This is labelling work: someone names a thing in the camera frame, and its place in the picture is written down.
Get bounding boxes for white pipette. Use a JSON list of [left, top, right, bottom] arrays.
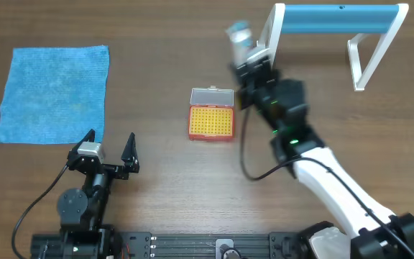
[[225, 20, 257, 68]]

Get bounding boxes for blue cloth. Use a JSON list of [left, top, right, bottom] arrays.
[[0, 45, 111, 145]]

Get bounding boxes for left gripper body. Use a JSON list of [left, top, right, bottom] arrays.
[[66, 157, 140, 181]]

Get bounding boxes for black cable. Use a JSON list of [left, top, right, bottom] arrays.
[[239, 106, 323, 182], [11, 163, 70, 259]]

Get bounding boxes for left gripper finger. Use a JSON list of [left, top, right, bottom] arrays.
[[120, 132, 139, 164], [67, 128, 96, 160]]

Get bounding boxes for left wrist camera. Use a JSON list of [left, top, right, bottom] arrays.
[[76, 141, 106, 163]]

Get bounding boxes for white and blue stand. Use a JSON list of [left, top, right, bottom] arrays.
[[257, 2, 410, 92]]

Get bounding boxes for red and yellow tip box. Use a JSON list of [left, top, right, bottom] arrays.
[[188, 85, 236, 142]]

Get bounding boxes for mounting rail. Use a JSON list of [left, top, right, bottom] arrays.
[[30, 232, 303, 259]]

